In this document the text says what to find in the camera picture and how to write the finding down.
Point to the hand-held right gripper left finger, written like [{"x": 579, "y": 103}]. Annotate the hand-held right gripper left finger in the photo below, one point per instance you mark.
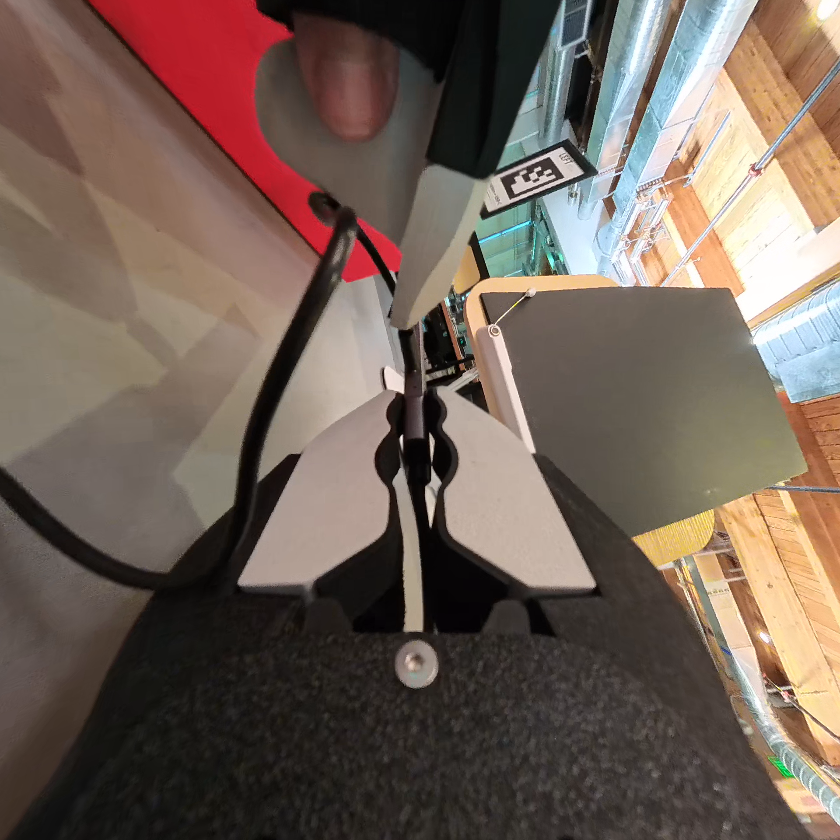
[{"x": 328, "y": 512}]

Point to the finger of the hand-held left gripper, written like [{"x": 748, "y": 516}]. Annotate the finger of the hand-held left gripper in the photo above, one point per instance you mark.
[{"x": 439, "y": 249}]

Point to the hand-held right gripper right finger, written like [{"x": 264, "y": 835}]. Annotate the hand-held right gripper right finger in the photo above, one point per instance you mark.
[{"x": 512, "y": 518}]

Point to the dark grey usb hub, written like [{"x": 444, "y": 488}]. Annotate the dark grey usb hub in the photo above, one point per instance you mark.
[{"x": 415, "y": 433}]

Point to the red plastic bin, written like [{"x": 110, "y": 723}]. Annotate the red plastic bin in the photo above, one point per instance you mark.
[{"x": 197, "y": 65}]

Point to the ceiling vent grille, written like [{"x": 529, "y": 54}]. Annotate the ceiling vent grille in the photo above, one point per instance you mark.
[{"x": 577, "y": 23}]

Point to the marker sign on stand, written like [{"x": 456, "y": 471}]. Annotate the marker sign on stand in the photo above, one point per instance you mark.
[{"x": 531, "y": 177}]

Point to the wood-framed black board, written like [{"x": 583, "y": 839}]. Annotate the wood-framed black board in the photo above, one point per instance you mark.
[{"x": 623, "y": 394}]

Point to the metal sprinkler pipe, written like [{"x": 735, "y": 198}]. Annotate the metal sprinkler pipe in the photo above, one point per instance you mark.
[{"x": 756, "y": 169}]

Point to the round silver ventilation duct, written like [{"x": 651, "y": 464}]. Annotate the round silver ventilation duct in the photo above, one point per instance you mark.
[{"x": 623, "y": 98}]

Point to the foil-wrapped ventilation duct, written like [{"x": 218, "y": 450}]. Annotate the foil-wrapped ventilation duct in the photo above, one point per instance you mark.
[{"x": 695, "y": 98}]

